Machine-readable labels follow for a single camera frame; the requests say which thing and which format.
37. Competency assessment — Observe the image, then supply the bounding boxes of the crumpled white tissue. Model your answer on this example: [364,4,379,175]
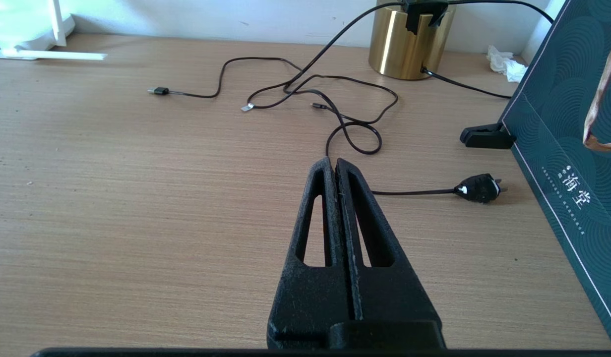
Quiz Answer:
[487,45,528,83]

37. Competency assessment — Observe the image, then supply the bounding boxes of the black cable bundle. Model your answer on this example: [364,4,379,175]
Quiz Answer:
[283,0,554,204]

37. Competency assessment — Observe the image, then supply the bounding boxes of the white router with antennas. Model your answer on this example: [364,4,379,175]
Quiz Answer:
[0,0,108,61]

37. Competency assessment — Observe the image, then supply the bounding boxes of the brass desk lamp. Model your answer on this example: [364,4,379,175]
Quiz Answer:
[368,0,456,81]

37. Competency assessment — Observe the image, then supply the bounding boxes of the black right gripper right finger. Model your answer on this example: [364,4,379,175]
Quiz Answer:
[335,158,443,324]

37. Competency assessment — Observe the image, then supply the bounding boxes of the black plastic clip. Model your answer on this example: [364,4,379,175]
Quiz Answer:
[459,122,516,150]

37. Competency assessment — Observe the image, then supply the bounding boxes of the black usb charging cable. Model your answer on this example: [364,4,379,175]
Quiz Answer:
[148,56,346,122]

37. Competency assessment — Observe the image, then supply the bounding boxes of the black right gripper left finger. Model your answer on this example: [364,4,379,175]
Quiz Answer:
[267,157,354,350]

